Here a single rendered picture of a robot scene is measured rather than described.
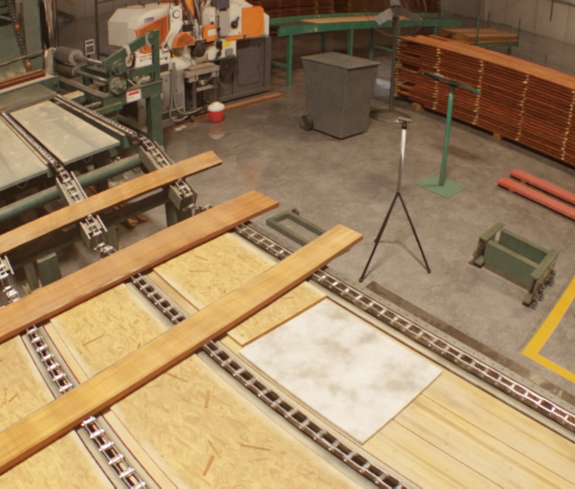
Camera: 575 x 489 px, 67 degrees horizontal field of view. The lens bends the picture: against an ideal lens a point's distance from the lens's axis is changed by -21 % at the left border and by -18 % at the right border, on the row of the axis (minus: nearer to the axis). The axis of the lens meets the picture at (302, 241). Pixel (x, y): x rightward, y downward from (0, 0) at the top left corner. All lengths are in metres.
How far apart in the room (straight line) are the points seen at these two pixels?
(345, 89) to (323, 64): 0.40
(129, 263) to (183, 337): 0.58
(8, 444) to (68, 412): 0.27
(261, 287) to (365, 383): 0.63
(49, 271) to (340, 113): 4.04
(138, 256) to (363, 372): 1.17
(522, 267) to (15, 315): 3.32
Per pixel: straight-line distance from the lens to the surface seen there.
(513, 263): 3.90
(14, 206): 3.09
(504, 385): 1.93
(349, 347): 1.96
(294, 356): 1.92
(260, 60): 7.80
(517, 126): 6.92
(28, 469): 1.75
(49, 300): 2.29
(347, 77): 5.74
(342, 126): 5.98
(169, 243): 2.49
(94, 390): 1.83
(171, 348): 1.91
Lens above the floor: 2.18
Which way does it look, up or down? 32 degrees down
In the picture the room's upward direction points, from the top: 2 degrees clockwise
